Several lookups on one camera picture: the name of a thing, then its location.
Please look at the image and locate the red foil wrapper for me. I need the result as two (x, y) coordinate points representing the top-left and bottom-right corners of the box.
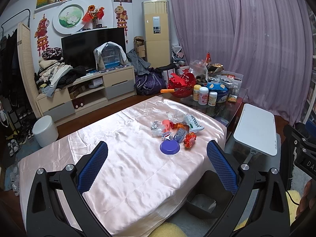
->
(183, 132), (197, 149)

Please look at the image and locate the green white snack bag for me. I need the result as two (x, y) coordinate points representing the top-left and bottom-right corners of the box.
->
(184, 115), (204, 133)

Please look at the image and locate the grey foil packet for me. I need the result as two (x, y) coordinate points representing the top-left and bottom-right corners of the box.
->
(172, 128), (188, 143)

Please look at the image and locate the blue plastic lid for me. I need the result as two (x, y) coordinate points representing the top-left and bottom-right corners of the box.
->
(160, 140), (180, 155)

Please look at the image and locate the clear plastic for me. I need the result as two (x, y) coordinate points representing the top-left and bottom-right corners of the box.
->
(150, 120), (166, 137)

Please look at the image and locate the orange wrapper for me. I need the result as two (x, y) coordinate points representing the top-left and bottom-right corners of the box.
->
(172, 123), (186, 130)

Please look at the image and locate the pink plastic cup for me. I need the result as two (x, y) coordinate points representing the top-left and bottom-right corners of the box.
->
(162, 119), (174, 132)

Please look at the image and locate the black trash bin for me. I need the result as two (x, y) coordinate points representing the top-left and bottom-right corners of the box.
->
(185, 170), (232, 219)

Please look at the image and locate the person's right hand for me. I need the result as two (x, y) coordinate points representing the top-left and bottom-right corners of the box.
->
(295, 179), (315, 219)

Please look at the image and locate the white folding lap desk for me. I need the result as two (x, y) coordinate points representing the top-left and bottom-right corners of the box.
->
(233, 103), (277, 157)

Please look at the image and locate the pink satin tablecloth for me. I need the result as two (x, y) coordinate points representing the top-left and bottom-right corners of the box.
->
(18, 96), (227, 236)

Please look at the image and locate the small white supplement bottle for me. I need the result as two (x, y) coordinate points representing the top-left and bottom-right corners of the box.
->
(208, 91), (217, 106)

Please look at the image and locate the blue cookie tin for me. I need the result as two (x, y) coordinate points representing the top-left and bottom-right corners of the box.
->
(206, 82), (229, 103)

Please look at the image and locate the yellow fluffy cushion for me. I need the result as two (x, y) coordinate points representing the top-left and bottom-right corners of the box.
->
(148, 222), (187, 237)

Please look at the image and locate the pink label white bottle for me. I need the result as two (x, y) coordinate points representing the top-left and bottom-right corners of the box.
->
(198, 87), (209, 105)

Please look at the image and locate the yellow lid white bottle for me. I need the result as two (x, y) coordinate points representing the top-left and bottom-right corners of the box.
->
(193, 85), (201, 102)

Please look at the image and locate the beige TV cabinet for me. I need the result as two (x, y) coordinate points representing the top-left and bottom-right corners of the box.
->
(36, 65), (136, 126)

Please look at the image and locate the clear plastic storage box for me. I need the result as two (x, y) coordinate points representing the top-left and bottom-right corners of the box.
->
(215, 71), (243, 96)

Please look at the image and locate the red plastic basket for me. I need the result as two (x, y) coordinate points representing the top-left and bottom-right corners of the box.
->
(167, 72), (196, 98)

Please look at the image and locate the pile of clothes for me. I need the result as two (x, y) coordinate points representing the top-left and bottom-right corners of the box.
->
(34, 47), (87, 97)

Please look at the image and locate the purple bag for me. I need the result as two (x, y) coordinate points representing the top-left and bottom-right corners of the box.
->
(134, 72), (166, 96)

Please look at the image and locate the blue bird cage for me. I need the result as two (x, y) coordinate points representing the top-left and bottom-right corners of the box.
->
(101, 44), (121, 69)

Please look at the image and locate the black flat television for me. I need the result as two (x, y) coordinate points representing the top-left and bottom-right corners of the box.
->
(61, 28), (126, 71)

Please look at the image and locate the cardboard box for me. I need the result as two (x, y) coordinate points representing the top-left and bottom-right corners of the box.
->
(133, 36), (146, 58)

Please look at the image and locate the purple curtain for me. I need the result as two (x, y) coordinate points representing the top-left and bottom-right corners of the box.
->
(171, 0), (313, 124)

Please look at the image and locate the red flags sunflower vase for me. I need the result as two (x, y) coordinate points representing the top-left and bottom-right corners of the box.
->
(82, 5), (104, 28)

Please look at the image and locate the red hanging doll ornament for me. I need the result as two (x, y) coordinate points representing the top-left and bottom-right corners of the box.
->
(114, 3), (128, 38)

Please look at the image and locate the beige standing air conditioner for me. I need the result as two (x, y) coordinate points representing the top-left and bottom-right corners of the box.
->
(142, 0), (171, 68)

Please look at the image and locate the orange handle tool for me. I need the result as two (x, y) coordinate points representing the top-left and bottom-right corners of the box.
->
(160, 89), (175, 94)

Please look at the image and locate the red fish wall ornament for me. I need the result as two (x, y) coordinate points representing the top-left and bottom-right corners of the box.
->
(34, 14), (50, 56)

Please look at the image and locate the round lotus wall picture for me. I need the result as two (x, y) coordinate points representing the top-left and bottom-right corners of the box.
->
(53, 0), (87, 35)

